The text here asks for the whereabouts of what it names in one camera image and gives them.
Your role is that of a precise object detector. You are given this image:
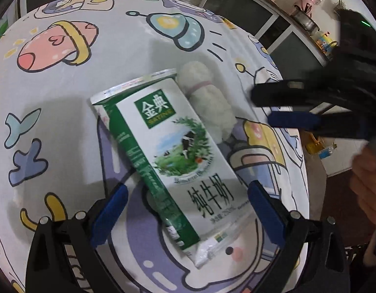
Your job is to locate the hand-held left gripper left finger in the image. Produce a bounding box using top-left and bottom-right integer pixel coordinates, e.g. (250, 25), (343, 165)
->
(25, 183), (129, 293)

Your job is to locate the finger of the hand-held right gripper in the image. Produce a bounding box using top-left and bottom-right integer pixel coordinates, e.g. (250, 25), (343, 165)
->
(267, 111), (370, 141)
(251, 79), (332, 108)

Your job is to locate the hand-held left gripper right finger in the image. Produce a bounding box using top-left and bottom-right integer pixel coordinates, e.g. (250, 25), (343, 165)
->
(247, 180), (350, 293)

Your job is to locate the green white milk carton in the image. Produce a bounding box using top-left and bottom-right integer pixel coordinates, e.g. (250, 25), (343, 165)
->
(90, 69), (256, 270)

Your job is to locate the person's right hand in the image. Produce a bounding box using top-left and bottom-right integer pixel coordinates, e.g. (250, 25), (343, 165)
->
(350, 142), (376, 229)

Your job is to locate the metal pot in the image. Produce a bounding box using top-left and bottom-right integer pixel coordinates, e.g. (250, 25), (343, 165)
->
(290, 9), (317, 34)

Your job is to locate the white rolled towel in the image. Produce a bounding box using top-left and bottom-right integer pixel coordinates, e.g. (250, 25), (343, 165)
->
(178, 62), (236, 143)

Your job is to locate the pink kettle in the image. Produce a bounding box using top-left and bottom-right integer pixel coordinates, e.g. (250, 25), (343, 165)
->
(295, 0), (321, 17)

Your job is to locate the glass door cabinet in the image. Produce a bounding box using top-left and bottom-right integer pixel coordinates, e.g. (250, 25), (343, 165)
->
(17, 0), (329, 68)

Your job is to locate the cartoon printed tablecloth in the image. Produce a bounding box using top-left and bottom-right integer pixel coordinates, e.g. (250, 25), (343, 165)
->
(0, 0), (309, 293)

